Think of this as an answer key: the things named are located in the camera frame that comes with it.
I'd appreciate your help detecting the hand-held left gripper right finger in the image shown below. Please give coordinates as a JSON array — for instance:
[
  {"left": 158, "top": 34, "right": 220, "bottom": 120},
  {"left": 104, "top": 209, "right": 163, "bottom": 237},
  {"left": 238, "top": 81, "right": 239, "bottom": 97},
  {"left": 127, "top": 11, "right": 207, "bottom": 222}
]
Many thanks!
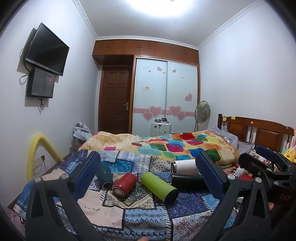
[{"left": 195, "top": 151, "right": 280, "bottom": 241}]

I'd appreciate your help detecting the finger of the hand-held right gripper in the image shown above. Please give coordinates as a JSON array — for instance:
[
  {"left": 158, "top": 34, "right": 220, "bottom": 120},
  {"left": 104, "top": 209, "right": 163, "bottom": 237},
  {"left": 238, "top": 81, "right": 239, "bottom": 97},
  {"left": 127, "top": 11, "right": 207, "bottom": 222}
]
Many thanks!
[
  {"left": 255, "top": 145, "right": 296, "bottom": 173},
  {"left": 239, "top": 152, "right": 278, "bottom": 184}
]

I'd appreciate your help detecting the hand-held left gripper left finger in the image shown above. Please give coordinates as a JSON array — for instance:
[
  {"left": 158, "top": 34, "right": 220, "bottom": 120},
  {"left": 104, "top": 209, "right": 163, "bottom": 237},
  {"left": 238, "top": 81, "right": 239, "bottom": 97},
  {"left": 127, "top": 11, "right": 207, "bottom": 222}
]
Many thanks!
[{"left": 25, "top": 152, "right": 102, "bottom": 241}]

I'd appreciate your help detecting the dark teal bottle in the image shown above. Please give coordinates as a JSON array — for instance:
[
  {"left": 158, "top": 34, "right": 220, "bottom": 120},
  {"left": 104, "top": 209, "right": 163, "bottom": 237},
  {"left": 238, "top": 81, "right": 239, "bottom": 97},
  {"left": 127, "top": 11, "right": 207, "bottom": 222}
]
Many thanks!
[{"left": 95, "top": 165, "right": 114, "bottom": 189}]

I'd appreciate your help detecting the wooden bed headboard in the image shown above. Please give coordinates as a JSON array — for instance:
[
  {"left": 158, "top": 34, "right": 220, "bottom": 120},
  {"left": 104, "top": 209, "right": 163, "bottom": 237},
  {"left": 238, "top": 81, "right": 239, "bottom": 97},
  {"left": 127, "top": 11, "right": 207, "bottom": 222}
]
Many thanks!
[{"left": 217, "top": 113, "right": 295, "bottom": 153}]

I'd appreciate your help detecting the yellow plush toy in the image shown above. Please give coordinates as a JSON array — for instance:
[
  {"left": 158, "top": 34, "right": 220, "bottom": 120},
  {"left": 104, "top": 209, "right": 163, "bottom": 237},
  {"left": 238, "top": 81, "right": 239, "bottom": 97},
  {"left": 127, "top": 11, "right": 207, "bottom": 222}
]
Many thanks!
[{"left": 282, "top": 148, "right": 296, "bottom": 164}]

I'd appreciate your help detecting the black bottle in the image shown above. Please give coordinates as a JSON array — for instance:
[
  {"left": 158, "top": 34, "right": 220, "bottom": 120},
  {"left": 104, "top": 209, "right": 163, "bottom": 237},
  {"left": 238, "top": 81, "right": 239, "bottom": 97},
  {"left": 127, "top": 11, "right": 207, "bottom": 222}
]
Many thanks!
[{"left": 171, "top": 174, "right": 208, "bottom": 189}]

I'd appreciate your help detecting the white bottle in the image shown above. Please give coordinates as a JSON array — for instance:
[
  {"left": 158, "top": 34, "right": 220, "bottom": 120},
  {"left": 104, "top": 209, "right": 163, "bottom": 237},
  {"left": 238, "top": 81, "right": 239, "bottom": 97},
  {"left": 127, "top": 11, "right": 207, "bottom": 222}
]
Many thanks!
[{"left": 171, "top": 159, "right": 200, "bottom": 175}]

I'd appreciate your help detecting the grey printed pillow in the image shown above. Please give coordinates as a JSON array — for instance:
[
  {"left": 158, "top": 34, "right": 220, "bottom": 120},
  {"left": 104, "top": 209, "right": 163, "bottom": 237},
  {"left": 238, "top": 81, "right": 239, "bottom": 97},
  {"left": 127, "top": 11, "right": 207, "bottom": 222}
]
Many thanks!
[{"left": 209, "top": 126, "right": 240, "bottom": 149}]

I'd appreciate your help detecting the grey clothes pile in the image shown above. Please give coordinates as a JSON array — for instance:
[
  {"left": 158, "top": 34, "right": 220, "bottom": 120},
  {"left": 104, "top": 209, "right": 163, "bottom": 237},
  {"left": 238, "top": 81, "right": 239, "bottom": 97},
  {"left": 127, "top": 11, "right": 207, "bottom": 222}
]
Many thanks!
[{"left": 73, "top": 122, "right": 93, "bottom": 142}]

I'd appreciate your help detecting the red bottle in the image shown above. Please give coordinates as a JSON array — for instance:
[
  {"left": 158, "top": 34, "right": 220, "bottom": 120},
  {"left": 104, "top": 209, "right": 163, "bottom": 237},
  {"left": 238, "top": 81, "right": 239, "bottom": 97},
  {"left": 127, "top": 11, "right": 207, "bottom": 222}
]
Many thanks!
[{"left": 112, "top": 173, "right": 137, "bottom": 198}]

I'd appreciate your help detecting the yellow foam tube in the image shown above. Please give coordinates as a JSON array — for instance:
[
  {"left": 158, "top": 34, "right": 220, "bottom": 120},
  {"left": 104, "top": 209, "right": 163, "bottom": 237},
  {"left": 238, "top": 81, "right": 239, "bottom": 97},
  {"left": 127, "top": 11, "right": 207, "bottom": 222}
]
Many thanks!
[{"left": 27, "top": 133, "right": 65, "bottom": 183}]

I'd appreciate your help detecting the green bottle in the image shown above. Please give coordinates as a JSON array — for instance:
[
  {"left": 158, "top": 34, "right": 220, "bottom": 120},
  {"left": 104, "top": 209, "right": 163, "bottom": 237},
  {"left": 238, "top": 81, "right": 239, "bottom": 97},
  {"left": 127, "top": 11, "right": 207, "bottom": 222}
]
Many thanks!
[{"left": 141, "top": 172, "right": 179, "bottom": 204}]

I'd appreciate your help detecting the colourful checked quilt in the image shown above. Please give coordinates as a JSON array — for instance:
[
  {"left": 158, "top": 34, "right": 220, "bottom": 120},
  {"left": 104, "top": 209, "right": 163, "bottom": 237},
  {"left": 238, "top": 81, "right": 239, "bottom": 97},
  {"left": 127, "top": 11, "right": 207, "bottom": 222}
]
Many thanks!
[{"left": 80, "top": 130, "right": 240, "bottom": 165}]

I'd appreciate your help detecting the standing fan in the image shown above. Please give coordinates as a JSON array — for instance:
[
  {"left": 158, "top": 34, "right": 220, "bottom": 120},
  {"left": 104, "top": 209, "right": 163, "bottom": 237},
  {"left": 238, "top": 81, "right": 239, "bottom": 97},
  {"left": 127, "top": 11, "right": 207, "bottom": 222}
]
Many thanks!
[{"left": 194, "top": 101, "right": 211, "bottom": 132}]

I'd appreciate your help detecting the white box appliance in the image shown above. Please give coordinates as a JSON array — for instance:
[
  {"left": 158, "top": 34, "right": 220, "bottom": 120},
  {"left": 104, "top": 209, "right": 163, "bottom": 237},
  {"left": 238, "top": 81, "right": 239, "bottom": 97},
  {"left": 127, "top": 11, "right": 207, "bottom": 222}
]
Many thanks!
[{"left": 151, "top": 118, "right": 172, "bottom": 137}]

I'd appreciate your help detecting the blue patchwork blanket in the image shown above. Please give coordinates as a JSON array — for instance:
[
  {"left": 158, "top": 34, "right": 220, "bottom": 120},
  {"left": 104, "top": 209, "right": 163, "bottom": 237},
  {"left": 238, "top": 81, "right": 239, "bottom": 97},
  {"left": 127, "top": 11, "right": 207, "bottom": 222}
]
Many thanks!
[{"left": 14, "top": 148, "right": 238, "bottom": 241}]

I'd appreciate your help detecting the brown wooden door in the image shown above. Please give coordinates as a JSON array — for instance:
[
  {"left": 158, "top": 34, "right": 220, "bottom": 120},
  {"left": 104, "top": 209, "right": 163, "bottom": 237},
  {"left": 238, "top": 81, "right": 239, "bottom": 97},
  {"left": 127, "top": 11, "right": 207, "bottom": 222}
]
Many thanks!
[{"left": 98, "top": 65, "right": 132, "bottom": 135}]

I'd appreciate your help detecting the pink cloth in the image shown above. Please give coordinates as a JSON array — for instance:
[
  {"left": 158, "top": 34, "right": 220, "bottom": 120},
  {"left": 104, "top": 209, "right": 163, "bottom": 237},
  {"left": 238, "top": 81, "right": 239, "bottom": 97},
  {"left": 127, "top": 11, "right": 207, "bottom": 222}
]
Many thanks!
[{"left": 5, "top": 206, "right": 26, "bottom": 234}]

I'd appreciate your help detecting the frosted sliding-door wardrobe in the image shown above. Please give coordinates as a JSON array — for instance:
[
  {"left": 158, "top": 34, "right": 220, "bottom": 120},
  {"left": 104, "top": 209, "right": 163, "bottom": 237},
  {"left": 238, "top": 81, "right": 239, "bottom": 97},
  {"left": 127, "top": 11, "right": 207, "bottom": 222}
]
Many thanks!
[{"left": 132, "top": 57, "right": 200, "bottom": 137}]

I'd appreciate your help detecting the wooden overhead cabinet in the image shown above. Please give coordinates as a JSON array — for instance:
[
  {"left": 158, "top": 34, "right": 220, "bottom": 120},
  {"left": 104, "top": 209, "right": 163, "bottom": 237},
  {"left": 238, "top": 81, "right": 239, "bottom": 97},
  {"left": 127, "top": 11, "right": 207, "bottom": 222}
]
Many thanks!
[{"left": 92, "top": 39, "right": 200, "bottom": 66}]

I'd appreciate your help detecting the ceiling light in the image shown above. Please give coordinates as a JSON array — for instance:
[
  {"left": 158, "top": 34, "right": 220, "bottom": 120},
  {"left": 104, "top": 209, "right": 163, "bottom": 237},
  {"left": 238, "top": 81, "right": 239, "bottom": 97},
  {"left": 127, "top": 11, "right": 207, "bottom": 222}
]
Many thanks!
[{"left": 122, "top": 0, "right": 201, "bottom": 18}]

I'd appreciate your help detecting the black cable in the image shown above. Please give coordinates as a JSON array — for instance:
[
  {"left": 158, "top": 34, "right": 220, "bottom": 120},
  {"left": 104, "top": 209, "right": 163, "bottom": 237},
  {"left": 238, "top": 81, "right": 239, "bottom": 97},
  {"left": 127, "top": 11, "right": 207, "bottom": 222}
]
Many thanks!
[
  {"left": 39, "top": 97, "right": 50, "bottom": 111},
  {"left": 19, "top": 42, "right": 31, "bottom": 86}
]

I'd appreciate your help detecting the small black wall screen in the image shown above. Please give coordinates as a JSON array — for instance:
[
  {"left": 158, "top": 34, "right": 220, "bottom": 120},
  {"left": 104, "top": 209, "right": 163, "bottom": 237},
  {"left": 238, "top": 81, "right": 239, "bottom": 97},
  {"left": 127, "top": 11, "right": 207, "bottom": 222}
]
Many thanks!
[{"left": 26, "top": 67, "right": 56, "bottom": 99}]

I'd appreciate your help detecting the wall-mounted black television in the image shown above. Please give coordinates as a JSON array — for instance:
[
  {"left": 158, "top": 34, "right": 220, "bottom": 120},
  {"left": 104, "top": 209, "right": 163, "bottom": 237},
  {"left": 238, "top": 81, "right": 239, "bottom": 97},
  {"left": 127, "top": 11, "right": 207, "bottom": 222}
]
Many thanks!
[{"left": 25, "top": 22, "right": 70, "bottom": 77}]

